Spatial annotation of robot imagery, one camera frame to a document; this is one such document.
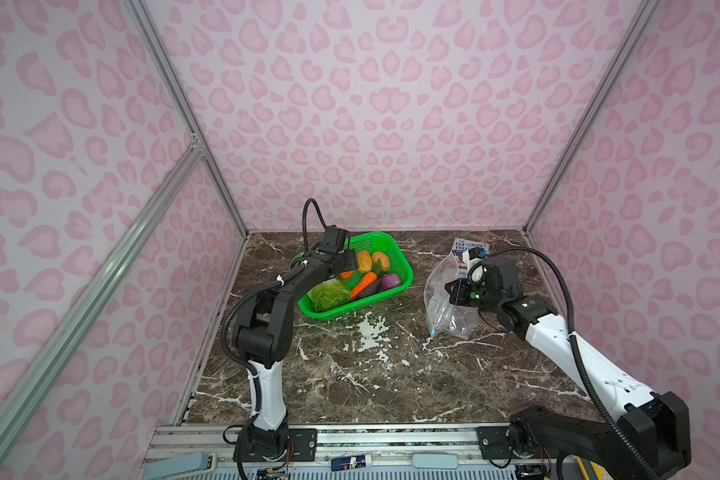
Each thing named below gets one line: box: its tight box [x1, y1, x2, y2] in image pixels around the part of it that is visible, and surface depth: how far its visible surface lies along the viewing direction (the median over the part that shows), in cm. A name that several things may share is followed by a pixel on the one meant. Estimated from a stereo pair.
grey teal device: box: [142, 452, 218, 480], surface depth 72 cm
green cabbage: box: [306, 278, 352, 313], surface depth 92 cm
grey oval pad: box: [412, 454, 458, 470], surface depth 71 cm
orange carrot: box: [350, 272, 377, 300], surface depth 103 cm
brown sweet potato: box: [372, 251, 390, 272], surface depth 106 cm
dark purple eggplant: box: [356, 279, 383, 301], surface depth 102 cm
